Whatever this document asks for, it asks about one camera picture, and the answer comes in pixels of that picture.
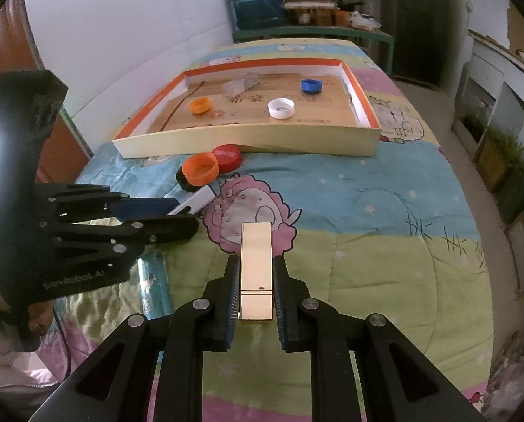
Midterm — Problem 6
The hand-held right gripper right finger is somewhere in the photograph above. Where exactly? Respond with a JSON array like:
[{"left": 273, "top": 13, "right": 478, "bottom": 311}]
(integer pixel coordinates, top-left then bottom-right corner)
[{"left": 273, "top": 255, "right": 486, "bottom": 422}]

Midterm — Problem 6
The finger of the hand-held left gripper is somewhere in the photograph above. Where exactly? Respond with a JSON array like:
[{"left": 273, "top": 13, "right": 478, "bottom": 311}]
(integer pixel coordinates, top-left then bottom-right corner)
[
  {"left": 41, "top": 213, "right": 200, "bottom": 270},
  {"left": 46, "top": 185, "right": 180, "bottom": 223}
]

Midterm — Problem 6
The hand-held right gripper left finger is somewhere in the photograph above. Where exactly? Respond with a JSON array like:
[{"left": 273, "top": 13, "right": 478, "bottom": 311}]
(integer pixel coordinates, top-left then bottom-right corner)
[{"left": 29, "top": 252, "right": 240, "bottom": 422}]

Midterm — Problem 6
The small white printed box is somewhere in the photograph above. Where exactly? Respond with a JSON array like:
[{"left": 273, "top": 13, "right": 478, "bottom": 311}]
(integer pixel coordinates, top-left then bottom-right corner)
[{"left": 165, "top": 185, "right": 219, "bottom": 217}]

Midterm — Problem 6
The long gold box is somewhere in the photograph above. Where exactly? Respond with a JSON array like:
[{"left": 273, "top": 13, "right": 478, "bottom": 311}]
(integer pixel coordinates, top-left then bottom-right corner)
[{"left": 238, "top": 222, "right": 275, "bottom": 321}]

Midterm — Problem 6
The black bottle cap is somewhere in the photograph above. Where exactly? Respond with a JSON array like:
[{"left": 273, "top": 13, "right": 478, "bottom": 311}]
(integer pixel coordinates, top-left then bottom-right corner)
[{"left": 175, "top": 165, "right": 201, "bottom": 193}]

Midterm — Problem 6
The long teal box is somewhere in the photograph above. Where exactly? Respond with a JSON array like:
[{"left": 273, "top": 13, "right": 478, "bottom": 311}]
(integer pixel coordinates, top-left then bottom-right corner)
[{"left": 136, "top": 248, "right": 175, "bottom": 317}]

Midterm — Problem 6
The orange bottle cap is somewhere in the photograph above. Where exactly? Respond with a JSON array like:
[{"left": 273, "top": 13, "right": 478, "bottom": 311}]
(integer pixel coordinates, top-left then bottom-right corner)
[
  {"left": 188, "top": 97, "right": 213, "bottom": 116},
  {"left": 182, "top": 152, "right": 221, "bottom": 186}
]

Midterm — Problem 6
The red bottle cap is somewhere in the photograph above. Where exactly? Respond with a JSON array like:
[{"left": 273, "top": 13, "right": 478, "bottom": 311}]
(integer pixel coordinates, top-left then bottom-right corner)
[{"left": 211, "top": 143, "right": 242, "bottom": 174}]

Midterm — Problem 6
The shallow white orange tray box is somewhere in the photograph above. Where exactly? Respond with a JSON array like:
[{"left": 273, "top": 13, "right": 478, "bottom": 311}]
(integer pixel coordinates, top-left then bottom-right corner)
[{"left": 112, "top": 58, "right": 382, "bottom": 159}]

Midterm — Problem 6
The clear plastic box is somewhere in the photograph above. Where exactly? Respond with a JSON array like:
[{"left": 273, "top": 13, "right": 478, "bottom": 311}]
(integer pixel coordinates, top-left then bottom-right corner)
[{"left": 223, "top": 72, "right": 263, "bottom": 97}]

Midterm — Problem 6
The white bottle cap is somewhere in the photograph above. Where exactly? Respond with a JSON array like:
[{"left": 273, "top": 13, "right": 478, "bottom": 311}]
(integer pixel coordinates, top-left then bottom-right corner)
[{"left": 267, "top": 98, "right": 296, "bottom": 120}]

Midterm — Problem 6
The flattened cardboard liner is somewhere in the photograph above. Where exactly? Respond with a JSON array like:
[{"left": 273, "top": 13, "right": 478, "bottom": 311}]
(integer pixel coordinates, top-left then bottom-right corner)
[{"left": 150, "top": 72, "right": 361, "bottom": 135}]

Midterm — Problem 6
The green metal table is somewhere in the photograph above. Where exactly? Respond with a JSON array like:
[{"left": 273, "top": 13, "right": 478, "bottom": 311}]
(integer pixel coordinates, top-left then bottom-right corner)
[{"left": 232, "top": 24, "right": 396, "bottom": 80}]

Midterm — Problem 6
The potted plant in green box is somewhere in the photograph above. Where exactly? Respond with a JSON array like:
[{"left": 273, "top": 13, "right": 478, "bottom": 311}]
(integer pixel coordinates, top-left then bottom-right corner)
[{"left": 494, "top": 167, "right": 524, "bottom": 225}]

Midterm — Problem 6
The potted plant in yellow box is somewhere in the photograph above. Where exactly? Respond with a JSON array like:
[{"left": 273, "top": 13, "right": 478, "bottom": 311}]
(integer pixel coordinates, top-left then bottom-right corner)
[{"left": 473, "top": 125, "right": 524, "bottom": 192}]

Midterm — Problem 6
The white plastic bag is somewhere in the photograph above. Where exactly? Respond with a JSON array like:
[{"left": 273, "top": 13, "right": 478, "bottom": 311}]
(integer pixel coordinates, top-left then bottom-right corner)
[{"left": 350, "top": 11, "right": 383, "bottom": 31}]

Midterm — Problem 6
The dark green refrigerator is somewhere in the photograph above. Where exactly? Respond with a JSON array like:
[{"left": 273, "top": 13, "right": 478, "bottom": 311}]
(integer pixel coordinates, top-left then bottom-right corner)
[{"left": 378, "top": 0, "right": 449, "bottom": 86}]

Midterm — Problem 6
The grey kitchen counter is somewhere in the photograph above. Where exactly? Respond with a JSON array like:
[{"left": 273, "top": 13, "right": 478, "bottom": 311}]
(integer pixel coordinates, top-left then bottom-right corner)
[{"left": 453, "top": 28, "right": 524, "bottom": 300}]

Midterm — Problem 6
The brown wooden door frame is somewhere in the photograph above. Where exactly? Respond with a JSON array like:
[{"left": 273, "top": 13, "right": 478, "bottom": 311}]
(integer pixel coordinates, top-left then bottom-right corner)
[{"left": 0, "top": 0, "right": 91, "bottom": 185}]

